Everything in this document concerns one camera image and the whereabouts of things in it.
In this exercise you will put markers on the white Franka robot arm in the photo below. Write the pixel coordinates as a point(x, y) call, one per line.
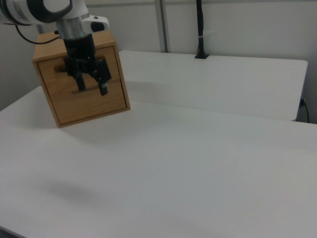
point(24, 10)

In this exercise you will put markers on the grey aluminium partition post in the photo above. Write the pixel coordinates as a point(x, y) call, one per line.
point(162, 24)

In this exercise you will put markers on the wooden drawer cabinet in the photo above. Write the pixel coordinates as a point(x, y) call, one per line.
point(47, 48)

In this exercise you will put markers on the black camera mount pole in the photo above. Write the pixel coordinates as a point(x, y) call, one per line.
point(200, 22)

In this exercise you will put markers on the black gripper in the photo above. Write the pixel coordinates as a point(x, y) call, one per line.
point(79, 48)

